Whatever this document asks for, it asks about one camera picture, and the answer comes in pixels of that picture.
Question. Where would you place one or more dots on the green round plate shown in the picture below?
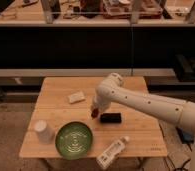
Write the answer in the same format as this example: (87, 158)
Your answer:
(73, 140)

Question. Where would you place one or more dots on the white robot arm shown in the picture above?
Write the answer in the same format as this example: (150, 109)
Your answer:
(180, 113)

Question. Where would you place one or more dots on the wooden shelf with clutter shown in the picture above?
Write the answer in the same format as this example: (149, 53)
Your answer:
(97, 13)

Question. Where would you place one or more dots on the white paper cup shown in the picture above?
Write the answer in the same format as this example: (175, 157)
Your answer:
(44, 132)

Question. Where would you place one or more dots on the wooden table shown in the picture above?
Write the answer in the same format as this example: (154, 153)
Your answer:
(52, 106)

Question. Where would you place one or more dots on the red pepper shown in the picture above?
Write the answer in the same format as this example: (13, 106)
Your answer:
(95, 113)

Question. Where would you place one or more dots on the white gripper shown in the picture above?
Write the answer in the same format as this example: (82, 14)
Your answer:
(100, 103)

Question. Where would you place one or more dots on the black rectangular block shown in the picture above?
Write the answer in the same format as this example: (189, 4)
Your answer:
(111, 118)

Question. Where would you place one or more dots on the blue object on floor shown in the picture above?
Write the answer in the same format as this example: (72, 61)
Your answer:
(185, 137)

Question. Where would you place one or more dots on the white plastic bottle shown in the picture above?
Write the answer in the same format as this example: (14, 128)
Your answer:
(106, 158)

